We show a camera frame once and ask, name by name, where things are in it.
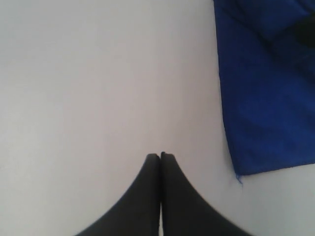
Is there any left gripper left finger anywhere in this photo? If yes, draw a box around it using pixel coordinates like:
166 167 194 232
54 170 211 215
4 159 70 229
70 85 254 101
78 154 160 236

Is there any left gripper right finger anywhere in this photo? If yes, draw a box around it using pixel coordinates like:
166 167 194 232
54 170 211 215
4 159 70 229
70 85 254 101
160 152 249 236

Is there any blue towel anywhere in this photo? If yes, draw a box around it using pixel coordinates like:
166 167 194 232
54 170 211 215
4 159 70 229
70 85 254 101
214 0 315 177

